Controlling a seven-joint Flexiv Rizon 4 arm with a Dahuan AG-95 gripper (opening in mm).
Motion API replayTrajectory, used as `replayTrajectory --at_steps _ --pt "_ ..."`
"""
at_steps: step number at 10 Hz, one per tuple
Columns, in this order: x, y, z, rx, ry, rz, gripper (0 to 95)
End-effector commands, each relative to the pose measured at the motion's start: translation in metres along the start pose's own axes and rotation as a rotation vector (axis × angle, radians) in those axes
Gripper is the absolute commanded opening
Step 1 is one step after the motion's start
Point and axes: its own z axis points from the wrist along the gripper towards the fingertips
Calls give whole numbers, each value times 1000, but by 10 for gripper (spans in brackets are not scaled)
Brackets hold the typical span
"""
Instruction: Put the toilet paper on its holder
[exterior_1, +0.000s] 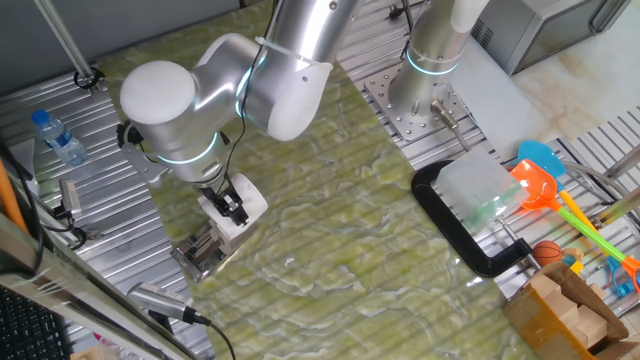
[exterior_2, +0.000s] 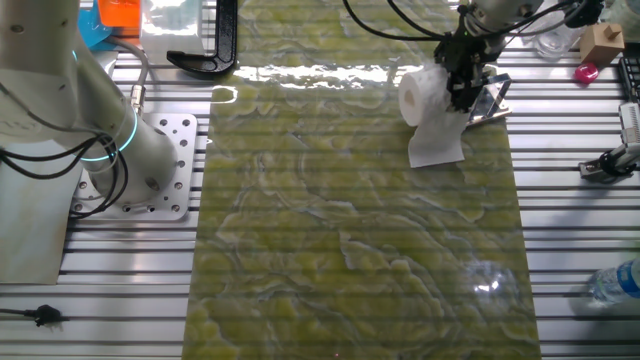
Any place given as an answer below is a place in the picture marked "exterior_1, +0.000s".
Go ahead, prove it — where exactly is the small silver camera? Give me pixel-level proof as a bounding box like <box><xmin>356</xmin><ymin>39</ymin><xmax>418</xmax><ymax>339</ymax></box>
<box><xmin>57</xmin><ymin>178</ymin><xmax>84</xmax><ymax>220</ymax></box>

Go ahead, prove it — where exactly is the beige marble pattern mat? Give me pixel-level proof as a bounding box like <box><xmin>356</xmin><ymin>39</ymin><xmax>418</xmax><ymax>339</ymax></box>
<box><xmin>509</xmin><ymin>2</ymin><xmax>640</xmax><ymax>146</ymax></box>

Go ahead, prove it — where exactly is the orange pole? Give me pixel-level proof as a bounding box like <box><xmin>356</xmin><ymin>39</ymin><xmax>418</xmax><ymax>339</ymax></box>
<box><xmin>0</xmin><ymin>158</ymin><xmax>29</xmax><ymax>234</ymax></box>

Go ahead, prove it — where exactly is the clear water bottle blue cap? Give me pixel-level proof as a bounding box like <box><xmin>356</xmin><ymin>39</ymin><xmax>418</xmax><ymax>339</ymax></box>
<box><xmin>30</xmin><ymin>109</ymin><xmax>89</xmax><ymax>168</ymax></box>

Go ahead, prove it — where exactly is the small toy basketball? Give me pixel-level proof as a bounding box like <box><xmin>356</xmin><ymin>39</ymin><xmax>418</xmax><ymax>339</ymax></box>
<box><xmin>531</xmin><ymin>240</ymin><xmax>564</xmax><ymax>268</ymax></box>

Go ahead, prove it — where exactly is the plain wooden block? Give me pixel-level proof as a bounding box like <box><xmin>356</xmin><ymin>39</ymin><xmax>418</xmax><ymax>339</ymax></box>
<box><xmin>542</xmin><ymin>289</ymin><xmax>581</xmax><ymax>329</ymax></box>
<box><xmin>569</xmin><ymin>304</ymin><xmax>609</xmax><ymax>350</ymax></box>
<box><xmin>528</xmin><ymin>272</ymin><xmax>564</xmax><ymax>302</ymax></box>

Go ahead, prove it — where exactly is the silver tripod pole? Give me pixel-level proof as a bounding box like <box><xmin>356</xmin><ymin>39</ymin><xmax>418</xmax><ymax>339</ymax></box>
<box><xmin>33</xmin><ymin>0</ymin><xmax>106</xmax><ymax>97</ymax></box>

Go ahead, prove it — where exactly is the translucent plastic box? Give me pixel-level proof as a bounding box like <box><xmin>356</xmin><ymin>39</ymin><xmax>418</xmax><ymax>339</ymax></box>
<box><xmin>435</xmin><ymin>148</ymin><xmax>530</xmax><ymax>236</ymax></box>

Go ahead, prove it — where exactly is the thin black cable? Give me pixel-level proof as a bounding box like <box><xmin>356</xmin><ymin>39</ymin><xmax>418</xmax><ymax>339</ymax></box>
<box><xmin>0</xmin><ymin>139</ymin><xmax>46</xmax><ymax>274</ymax></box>

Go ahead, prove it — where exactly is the silver metal bar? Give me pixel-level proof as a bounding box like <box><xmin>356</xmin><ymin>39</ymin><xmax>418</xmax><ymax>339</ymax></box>
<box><xmin>597</xmin><ymin>187</ymin><xmax>640</xmax><ymax>225</ymax></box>
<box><xmin>602</xmin><ymin>144</ymin><xmax>640</xmax><ymax>180</ymax></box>

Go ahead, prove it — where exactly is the black power plug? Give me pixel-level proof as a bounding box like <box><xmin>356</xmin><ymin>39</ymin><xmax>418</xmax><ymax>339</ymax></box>
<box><xmin>388</xmin><ymin>3</ymin><xmax>416</xmax><ymax>20</ymax></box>

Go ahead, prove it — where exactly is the brown cardboard box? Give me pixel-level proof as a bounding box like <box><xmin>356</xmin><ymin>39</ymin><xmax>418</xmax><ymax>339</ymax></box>
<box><xmin>503</xmin><ymin>262</ymin><xmax>640</xmax><ymax>360</ymax></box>

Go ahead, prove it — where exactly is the aluminium frame beam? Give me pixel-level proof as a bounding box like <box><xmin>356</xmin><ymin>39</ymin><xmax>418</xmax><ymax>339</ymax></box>
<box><xmin>0</xmin><ymin>214</ymin><xmax>201</xmax><ymax>360</ymax></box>

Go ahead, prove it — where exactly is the black C-clamp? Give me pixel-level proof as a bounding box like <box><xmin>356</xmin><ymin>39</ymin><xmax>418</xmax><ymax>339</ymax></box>
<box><xmin>410</xmin><ymin>159</ymin><xmax>544</xmax><ymax>279</ymax></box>

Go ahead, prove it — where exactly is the orange toy shovel green handle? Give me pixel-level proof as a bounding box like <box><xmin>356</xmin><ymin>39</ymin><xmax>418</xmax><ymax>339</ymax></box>
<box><xmin>509</xmin><ymin>158</ymin><xmax>640</xmax><ymax>294</ymax></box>

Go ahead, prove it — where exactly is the green marble pattern mat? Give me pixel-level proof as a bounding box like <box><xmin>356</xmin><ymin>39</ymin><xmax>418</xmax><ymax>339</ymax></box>
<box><xmin>97</xmin><ymin>0</ymin><xmax>541</xmax><ymax>360</ymax></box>

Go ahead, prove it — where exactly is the white toilet paper roll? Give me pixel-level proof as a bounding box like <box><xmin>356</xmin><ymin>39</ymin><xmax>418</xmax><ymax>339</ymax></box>
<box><xmin>196</xmin><ymin>172</ymin><xmax>269</xmax><ymax>254</ymax></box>

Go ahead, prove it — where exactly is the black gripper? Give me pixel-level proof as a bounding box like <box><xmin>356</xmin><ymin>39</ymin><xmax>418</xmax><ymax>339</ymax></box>
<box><xmin>195</xmin><ymin>177</ymin><xmax>250</xmax><ymax>228</ymax></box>

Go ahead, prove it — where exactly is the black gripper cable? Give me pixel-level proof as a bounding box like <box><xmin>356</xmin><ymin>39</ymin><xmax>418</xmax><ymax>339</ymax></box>
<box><xmin>217</xmin><ymin>0</ymin><xmax>279</xmax><ymax>189</ymax></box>

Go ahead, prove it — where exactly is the silver microwave oven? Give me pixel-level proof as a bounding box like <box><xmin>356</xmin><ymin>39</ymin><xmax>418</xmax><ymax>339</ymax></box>
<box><xmin>469</xmin><ymin>0</ymin><xmax>632</xmax><ymax>76</ymax></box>

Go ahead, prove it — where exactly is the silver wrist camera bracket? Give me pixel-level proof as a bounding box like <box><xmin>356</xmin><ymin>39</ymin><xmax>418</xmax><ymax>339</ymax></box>
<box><xmin>115</xmin><ymin>119</ymin><xmax>169</xmax><ymax>186</ymax></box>

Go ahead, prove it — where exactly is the shiny metal toilet paper holder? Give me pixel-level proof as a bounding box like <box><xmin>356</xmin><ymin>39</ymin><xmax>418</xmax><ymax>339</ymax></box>
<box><xmin>170</xmin><ymin>224</ymin><xmax>231</xmax><ymax>283</ymax></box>

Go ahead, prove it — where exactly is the grey metal clamp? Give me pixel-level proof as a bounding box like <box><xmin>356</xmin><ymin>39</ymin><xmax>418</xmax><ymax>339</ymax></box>
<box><xmin>43</xmin><ymin>214</ymin><xmax>104</xmax><ymax>251</ymax></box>

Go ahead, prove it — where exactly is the blue plastic toy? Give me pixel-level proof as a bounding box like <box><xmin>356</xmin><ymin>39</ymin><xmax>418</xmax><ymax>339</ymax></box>
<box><xmin>607</xmin><ymin>254</ymin><xmax>639</xmax><ymax>299</ymax></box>

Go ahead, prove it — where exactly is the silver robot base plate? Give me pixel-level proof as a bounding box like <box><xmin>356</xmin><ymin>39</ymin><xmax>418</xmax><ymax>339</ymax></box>
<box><xmin>363</xmin><ymin>63</ymin><xmax>484</xmax><ymax>142</ymax></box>

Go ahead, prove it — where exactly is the blue toy shovel yellow handle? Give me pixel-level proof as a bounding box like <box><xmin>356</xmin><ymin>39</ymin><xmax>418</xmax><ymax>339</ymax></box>
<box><xmin>516</xmin><ymin>139</ymin><xmax>601</xmax><ymax>234</ymax></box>

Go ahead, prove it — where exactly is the black keyboard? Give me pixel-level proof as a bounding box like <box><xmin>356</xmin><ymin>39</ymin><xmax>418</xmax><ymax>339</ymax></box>
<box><xmin>0</xmin><ymin>287</ymin><xmax>74</xmax><ymax>360</ymax></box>

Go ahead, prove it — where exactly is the black camera cable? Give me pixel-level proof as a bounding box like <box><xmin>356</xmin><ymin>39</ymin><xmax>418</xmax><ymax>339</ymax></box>
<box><xmin>182</xmin><ymin>307</ymin><xmax>237</xmax><ymax>360</ymax></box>

